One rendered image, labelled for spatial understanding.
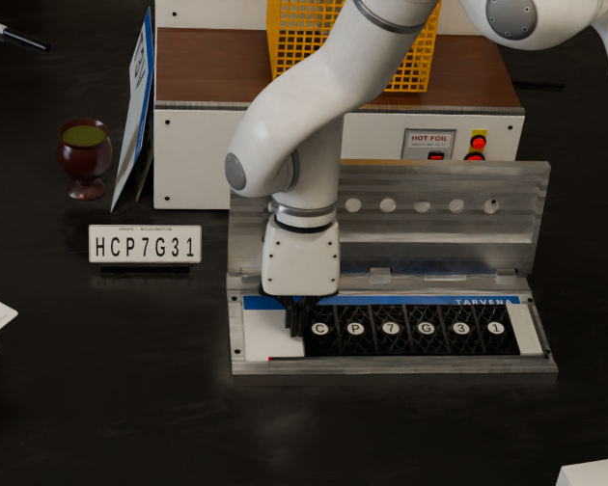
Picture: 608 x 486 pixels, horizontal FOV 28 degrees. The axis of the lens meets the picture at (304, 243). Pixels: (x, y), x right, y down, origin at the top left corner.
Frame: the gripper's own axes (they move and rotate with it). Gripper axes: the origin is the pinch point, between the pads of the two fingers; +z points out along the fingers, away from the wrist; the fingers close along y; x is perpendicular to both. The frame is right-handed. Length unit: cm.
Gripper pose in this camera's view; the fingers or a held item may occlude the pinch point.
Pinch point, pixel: (296, 319)
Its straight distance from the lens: 163.5
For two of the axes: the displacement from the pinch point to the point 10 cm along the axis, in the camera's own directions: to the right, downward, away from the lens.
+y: 9.9, 0.1, 1.1
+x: -1.0, -4.7, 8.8
